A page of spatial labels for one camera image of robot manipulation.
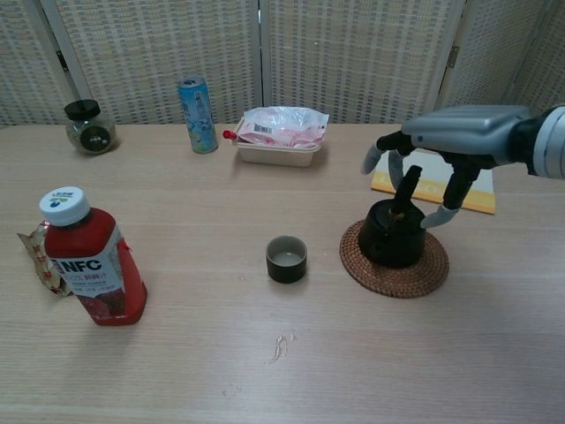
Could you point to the round woven brown coaster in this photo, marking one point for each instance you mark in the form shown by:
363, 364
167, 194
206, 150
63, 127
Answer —
397, 280

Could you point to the black teapot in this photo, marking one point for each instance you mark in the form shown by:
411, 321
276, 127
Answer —
393, 243

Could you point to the small metal cup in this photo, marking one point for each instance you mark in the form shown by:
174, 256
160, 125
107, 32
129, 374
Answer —
287, 267

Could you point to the glass jar black lid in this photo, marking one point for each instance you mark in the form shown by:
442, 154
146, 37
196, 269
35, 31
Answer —
90, 132

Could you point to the white yellow book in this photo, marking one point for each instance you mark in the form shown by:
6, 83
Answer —
481, 194

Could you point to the beige food tray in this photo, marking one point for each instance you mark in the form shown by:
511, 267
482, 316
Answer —
278, 155

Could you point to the woven folding screen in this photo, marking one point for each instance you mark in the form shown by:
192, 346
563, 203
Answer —
154, 57

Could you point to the gold red snack packet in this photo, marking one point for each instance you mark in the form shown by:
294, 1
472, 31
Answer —
37, 260

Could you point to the pink white plastic pouch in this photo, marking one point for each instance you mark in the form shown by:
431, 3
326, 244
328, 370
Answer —
282, 126

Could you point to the red juice bottle white cap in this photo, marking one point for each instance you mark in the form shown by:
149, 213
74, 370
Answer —
92, 265

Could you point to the light blue drink can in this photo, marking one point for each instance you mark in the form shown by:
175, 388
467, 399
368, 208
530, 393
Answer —
198, 117

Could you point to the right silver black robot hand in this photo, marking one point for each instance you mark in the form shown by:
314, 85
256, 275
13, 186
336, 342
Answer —
468, 132

